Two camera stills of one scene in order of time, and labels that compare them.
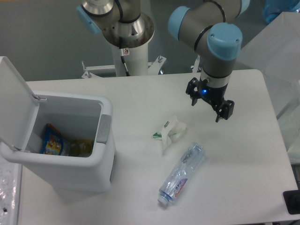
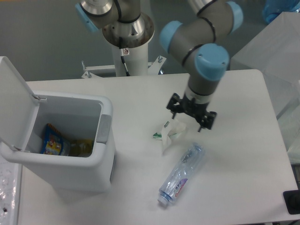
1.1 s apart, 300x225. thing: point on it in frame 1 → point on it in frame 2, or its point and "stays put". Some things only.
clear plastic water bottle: (192, 157) stays put
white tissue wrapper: (172, 131) stays put
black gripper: (213, 95) → (177, 104)
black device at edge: (292, 198) stays put
